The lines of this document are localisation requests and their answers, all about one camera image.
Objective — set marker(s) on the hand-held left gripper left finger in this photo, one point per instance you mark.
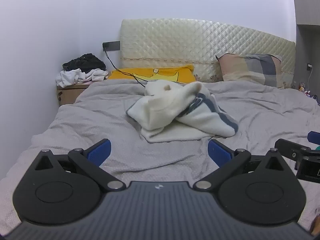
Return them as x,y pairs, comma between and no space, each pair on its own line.
100,152

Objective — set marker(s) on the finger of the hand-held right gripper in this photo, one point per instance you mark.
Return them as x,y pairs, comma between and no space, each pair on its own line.
314,136
287,146

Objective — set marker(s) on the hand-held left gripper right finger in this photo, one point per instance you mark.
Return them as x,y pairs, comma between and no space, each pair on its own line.
220,153

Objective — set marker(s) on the white blue-striped sweater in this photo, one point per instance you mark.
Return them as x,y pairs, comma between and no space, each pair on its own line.
160,110

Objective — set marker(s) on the white clothes pile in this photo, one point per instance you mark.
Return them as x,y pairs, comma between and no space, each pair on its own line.
72,76

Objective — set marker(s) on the black clothes pile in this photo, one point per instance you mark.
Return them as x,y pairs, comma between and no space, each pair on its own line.
85,61

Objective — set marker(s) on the grey blanket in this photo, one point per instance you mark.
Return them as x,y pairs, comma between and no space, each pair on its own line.
87,120

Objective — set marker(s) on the row of small bottles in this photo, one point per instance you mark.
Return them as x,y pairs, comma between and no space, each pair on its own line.
302,87

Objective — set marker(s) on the cardboard box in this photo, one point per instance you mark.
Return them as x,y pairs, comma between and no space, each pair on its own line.
67,95

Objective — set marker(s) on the white charger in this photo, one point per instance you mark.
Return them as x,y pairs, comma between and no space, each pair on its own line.
310,66

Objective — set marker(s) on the yellow pillow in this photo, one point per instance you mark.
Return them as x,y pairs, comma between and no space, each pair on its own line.
185,73

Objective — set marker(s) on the checked pillow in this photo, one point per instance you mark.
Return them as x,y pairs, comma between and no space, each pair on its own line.
250,67

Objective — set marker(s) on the cream quilted headboard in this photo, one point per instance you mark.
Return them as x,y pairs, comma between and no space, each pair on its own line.
187,42

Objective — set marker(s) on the grey wall cabinet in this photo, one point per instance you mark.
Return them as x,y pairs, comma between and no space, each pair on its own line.
307,45

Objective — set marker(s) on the dark wall socket panel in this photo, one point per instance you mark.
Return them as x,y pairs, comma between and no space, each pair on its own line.
112,45

